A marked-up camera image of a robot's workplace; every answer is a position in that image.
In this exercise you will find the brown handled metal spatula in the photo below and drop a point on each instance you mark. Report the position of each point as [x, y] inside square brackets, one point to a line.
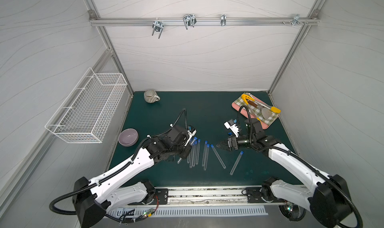
[260, 111]

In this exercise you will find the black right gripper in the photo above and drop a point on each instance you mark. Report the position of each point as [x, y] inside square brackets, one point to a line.
[232, 143]

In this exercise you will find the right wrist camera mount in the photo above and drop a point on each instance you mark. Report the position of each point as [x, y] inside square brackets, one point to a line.
[232, 125]

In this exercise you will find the pink plastic tray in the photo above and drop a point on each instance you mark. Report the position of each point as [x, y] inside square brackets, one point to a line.
[255, 110]

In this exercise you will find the white slotted cable duct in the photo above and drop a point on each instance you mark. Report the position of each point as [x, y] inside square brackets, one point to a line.
[194, 211]

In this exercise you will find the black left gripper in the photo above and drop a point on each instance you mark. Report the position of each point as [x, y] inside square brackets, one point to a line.
[186, 151]

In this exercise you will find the green white checkered cloth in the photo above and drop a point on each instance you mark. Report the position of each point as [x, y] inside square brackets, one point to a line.
[256, 109]

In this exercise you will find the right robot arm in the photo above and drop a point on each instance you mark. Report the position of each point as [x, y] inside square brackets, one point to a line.
[326, 197]

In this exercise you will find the striped ceramic cup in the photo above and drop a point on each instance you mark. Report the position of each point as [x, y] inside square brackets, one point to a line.
[151, 96]

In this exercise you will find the yellow handled metal tongs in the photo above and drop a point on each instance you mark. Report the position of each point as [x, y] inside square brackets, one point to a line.
[246, 97]

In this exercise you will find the metal hook clamp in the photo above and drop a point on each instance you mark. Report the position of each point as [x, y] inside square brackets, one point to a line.
[223, 20]
[295, 21]
[189, 20]
[158, 27]

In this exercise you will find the white wire basket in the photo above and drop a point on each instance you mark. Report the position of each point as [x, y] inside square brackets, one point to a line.
[86, 113]

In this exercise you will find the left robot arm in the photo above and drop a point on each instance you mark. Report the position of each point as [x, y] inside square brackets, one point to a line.
[92, 200]

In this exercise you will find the aluminium top rail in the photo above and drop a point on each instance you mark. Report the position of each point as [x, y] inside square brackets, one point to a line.
[173, 22]

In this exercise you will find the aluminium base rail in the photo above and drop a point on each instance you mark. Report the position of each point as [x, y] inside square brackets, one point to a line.
[211, 196]

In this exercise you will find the purple bowl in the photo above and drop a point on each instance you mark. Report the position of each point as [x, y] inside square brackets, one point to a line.
[128, 137]

